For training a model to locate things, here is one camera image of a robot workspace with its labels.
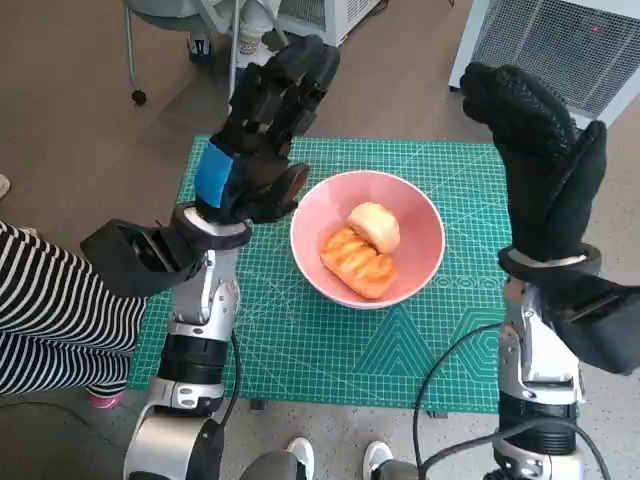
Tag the left robot hand blue tape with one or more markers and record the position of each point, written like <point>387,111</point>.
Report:
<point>260,165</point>

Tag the right robot hand black glove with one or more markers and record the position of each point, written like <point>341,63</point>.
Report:
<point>540,180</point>

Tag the pink bowl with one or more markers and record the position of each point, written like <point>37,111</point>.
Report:
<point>320,225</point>

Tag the round toy bread bun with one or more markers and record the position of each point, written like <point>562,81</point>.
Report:
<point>375,225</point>

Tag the long striped toy bread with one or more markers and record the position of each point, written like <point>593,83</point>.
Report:
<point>360,265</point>

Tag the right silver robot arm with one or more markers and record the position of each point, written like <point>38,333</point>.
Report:
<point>520,350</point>

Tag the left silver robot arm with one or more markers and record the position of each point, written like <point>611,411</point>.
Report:
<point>200,310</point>

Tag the person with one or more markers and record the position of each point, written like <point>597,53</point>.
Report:
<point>300,450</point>
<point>50,310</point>
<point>250,45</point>

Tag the large white mesh cabinet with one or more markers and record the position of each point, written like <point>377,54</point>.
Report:
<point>540,45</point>

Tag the small white mesh cabinet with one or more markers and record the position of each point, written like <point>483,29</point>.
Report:
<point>320,15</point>

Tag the grey wheeled chair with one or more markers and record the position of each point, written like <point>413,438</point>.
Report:
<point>131,45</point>

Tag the green cutting mat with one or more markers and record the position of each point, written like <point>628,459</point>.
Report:
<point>325,350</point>

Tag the brown table clip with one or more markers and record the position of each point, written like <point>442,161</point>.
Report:
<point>437,413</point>
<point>257,405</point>

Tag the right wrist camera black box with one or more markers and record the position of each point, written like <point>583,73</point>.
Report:
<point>600,330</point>

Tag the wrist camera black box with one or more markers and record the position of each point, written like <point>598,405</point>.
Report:
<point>600,330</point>
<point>115,260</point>

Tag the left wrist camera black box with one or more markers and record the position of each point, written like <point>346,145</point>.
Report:
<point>115,260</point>

